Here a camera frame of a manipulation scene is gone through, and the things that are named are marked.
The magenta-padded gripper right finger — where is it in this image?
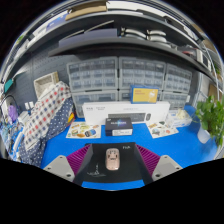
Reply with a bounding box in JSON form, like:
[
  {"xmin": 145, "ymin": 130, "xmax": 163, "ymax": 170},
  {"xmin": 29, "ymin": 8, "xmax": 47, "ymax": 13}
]
[{"xmin": 134, "ymin": 144, "xmax": 184, "ymax": 186}]

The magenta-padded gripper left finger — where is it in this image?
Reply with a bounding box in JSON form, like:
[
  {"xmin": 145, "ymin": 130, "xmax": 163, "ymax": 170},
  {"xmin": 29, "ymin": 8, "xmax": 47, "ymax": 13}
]
[{"xmin": 43, "ymin": 144, "xmax": 94, "ymax": 187}]

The transparent pink computer mouse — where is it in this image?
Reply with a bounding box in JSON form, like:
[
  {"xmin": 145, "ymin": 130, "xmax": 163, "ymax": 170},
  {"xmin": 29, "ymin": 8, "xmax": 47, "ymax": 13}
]
[{"xmin": 104, "ymin": 148, "xmax": 121, "ymax": 172}]

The cartoon sticker sheet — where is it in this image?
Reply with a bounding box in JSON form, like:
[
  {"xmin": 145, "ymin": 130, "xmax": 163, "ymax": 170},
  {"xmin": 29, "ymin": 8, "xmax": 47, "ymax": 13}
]
[{"xmin": 145, "ymin": 120, "xmax": 180, "ymax": 139}]

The food sticker sheet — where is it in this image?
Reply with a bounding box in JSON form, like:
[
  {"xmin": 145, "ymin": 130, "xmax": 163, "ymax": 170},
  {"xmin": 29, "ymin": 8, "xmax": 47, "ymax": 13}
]
[{"xmin": 65, "ymin": 121, "xmax": 102, "ymax": 139}]

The yellow red small tool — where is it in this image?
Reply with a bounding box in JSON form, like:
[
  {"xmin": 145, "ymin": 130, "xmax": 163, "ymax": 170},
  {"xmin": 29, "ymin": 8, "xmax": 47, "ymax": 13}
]
[{"xmin": 67, "ymin": 112, "xmax": 76, "ymax": 124}]

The white plant pot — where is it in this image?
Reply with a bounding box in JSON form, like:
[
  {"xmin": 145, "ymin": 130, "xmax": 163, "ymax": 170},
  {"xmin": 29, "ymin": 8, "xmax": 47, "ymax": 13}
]
[{"xmin": 197, "ymin": 126, "xmax": 212, "ymax": 144}]

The cream disposable glove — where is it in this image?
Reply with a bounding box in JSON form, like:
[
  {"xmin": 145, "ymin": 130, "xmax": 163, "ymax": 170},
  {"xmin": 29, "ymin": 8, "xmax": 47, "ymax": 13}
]
[{"xmin": 175, "ymin": 109, "xmax": 188, "ymax": 120}]

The red blue checkered cloth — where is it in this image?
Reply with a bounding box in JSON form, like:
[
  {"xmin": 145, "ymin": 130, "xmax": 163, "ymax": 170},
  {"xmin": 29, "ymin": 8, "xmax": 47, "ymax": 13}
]
[{"xmin": 23, "ymin": 80, "xmax": 73, "ymax": 153}]

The small black product box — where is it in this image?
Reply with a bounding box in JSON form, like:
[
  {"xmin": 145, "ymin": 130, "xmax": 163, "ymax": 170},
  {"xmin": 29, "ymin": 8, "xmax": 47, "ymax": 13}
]
[{"xmin": 105, "ymin": 116, "xmax": 134, "ymax": 137}]

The white keyboard packaging box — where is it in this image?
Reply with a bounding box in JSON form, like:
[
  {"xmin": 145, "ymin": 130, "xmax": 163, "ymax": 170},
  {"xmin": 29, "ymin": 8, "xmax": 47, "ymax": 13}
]
[{"xmin": 81, "ymin": 101, "xmax": 171, "ymax": 126}]

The green leafy plant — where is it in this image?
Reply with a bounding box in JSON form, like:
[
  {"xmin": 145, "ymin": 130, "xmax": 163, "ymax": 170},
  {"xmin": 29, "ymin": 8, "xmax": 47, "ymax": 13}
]
[{"xmin": 193, "ymin": 96, "xmax": 224, "ymax": 148}]

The yellow blue box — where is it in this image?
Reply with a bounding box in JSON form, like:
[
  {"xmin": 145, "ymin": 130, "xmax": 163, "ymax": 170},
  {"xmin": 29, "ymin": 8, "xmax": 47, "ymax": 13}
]
[{"xmin": 129, "ymin": 84, "xmax": 160, "ymax": 105}]

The purple small object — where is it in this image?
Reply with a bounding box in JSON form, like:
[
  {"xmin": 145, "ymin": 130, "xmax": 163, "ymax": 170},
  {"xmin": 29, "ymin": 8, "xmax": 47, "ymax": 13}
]
[{"xmin": 8, "ymin": 104, "xmax": 18, "ymax": 124}]

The white plastic basket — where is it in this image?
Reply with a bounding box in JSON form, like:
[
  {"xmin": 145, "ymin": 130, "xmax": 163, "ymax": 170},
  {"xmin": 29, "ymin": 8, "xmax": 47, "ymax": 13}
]
[{"xmin": 33, "ymin": 71, "xmax": 60, "ymax": 99}]

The teal plastic object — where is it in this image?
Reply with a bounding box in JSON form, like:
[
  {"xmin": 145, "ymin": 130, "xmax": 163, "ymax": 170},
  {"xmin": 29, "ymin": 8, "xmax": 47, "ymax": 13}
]
[{"xmin": 3, "ymin": 78, "xmax": 15, "ymax": 94}]

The dark wall shelf unit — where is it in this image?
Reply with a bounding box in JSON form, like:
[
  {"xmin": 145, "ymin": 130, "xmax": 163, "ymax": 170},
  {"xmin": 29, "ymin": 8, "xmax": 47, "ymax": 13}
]
[{"xmin": 6, "ymin": 0, "xmax": 221, "ymax": 81}]

